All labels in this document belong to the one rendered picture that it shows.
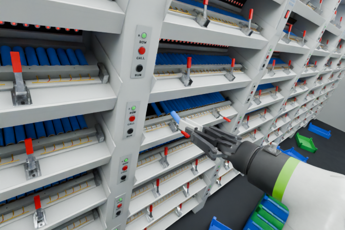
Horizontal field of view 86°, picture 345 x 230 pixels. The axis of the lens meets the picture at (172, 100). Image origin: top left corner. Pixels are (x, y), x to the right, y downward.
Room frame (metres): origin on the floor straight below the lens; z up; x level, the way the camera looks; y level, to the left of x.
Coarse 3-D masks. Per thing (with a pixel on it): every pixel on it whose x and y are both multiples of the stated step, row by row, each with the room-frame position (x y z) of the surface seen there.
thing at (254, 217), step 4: (256, 212) 0.84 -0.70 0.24; (252, 216) 0.85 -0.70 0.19; (256, 216) 0.83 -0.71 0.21; (256, 220) 0.83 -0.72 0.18; (260, 220) 0.82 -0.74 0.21; (260, 224) 0.81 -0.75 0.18; (264, 224) 0.80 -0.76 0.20; (264, 228) 0.79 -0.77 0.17; (268, 228) 0.78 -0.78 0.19; (272, 228) 0.77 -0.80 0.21
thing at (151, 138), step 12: (228, 96) 0.96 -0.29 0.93; (228, 108) 0.89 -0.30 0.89; (240, 108) 0.89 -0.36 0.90; (192, 120) 0.68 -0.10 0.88; (204, 120) 0.72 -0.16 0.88; (216, 120) 0.76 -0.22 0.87; (144, 132) 0.52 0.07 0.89; (156, 132) 0.54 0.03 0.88; (168, 132) 0.57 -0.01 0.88; (180, 132) 0.59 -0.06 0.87; (144, 144) 0.48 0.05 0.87; (156, 144) 0.53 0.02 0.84
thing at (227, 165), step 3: (225, 162) 1.13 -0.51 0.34; (228, 162) 1.10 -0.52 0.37; (222, 165) 1.10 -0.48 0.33; (225, 165) 1.10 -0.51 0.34; (228, 165) 1.13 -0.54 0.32; (231, 165) 1.14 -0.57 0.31; (222, 168) 1.08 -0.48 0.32; (225, 168) 1.09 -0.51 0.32; (228, 168) 1.09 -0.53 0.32; (231, 168) 1.11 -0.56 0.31; (219, 171) 1.04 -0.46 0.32; (222, 171) 1.05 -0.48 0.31; (225, 171) 1.06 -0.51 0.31; (219, 174) 1.02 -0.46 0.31; (222, 174) 1.03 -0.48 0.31
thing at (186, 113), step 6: (222, 102) 0.88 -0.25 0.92; (228, 102) 0.90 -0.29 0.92; (198, 108) 0.74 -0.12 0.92; (204, 108) 0.76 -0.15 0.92; (210, 108) 0.79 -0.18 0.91; (222, 108) 0.85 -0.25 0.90; (180, 114) 0.65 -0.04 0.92; (186, 114) 0.67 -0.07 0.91; (192, 114) 0.70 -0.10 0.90; (150, 120) 0.55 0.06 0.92; (156, 120) 0.57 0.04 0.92; (162, 120) 0.58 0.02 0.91; (168, 120) 0.60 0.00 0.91; (144, 126) 0.53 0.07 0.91; (156, 126) 0.55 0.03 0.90
